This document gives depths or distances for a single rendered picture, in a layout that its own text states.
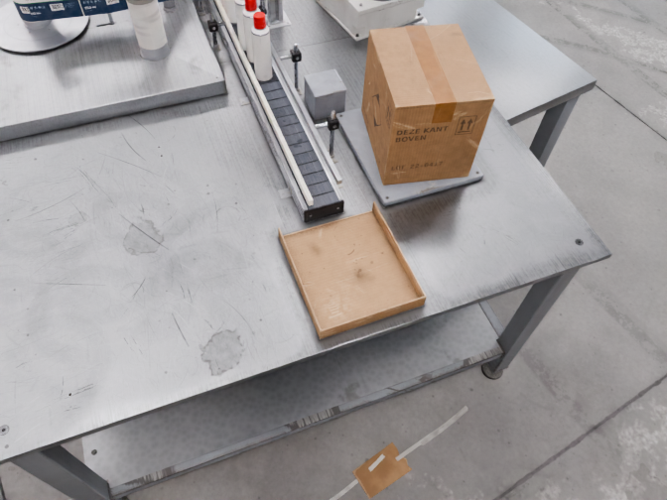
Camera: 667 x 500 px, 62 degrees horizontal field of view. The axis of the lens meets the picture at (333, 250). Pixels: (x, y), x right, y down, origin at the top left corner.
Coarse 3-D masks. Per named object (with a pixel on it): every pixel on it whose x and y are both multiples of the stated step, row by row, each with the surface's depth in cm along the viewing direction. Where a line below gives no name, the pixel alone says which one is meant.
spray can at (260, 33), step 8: (256, 16) 151; (264, 16) 152; (256, 24) 153; (264, 24) 153; (256, 32) 154; (264, 32) 154; (256, 40) 156; (264, 40) 156; (256, 48) 158; (264, 48) 158; (256, 56) 160; (264, 56) 160; (256, 64) 163; (264, 64) 162; (256, 72) 165; (264, 72) 164; (264, 80) 167
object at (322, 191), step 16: (272, 80) 168; (272, 96) 164; (272, 112) 160; (288, 112) 160; (272, 128) 156; (288, 128) 156; (288, 144) 153; (304, 144) 153; (304, 160) 150; (304, 176) 146; (320, 176) 147; (320, 192) 143
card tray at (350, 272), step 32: (352, 224) 144; (384, 224) 141; (288, 256) 135; (320, 256) 138; (352, 256) 138; (384, 256) 138; (320, 288) 133; (352, 288) 133; (384, 288) 133; (416, 288) 132; (320, 320) 128; (352, 320) 124
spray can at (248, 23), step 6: (246, 0) 156; (252, 0) 156; (246, 6) 157; (252, 6) 157; (246, 12) 159; (252, 12) 159; (246, 18) 159; (252, 18) 159; (246, 24) 161; (252, 24) 161; (246, 30) 163; (246, 36) 165; (246, 42) 167; (246, 48) 169; (252, 48) 167; (252, 54) 169; (252, 60) 171
